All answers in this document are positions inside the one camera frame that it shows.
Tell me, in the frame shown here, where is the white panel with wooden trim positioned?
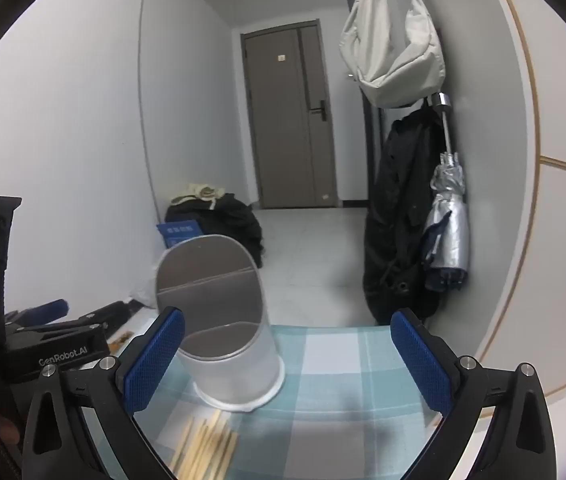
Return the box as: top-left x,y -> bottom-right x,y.
483,0 -> 566,401

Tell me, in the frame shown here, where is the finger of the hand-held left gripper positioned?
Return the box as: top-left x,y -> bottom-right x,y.
79,301 -> 131,331
5,299 -> 70,328

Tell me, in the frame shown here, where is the black hanging jacket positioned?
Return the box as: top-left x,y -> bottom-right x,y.
363,105 -> 451,326

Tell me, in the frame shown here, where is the white utensil holder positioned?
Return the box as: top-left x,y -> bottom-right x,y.
155,234 -> 285,413

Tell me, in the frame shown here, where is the black clothes pile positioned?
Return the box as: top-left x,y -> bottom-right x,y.
165,192 -> 264,268

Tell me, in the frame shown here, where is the teal checkered tablecloth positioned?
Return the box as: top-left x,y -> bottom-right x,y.
68,324 -> 464,480

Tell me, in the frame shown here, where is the white hanging bag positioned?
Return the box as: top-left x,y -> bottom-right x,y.
339,0 -> 446,108

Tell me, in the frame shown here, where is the grey wall conduit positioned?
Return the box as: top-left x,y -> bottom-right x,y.
137,0 -> 160,211

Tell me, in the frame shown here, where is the pile of wooden chopsticks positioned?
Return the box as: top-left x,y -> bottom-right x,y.
169,408 -> 240,480

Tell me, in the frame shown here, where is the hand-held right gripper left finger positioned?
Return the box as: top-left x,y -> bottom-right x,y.
22,306 -> 185,480

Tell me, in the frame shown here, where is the blue cardboard box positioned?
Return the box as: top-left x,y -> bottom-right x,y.
157,220 -> 201,248

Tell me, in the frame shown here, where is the silver folded umbrella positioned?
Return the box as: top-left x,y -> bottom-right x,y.
423,92 -> 470,293

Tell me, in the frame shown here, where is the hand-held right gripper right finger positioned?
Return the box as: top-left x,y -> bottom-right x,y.
390,309 -> 559,480

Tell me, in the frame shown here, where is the grey plastic mailer bag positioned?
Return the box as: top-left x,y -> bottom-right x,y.
130,280 -> 160,311

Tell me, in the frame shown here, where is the beige cloth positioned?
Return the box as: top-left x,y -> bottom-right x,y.
170,183 -> 226,206

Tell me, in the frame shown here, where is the grey-brown door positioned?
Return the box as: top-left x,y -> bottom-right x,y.
241,20 -> 339,209

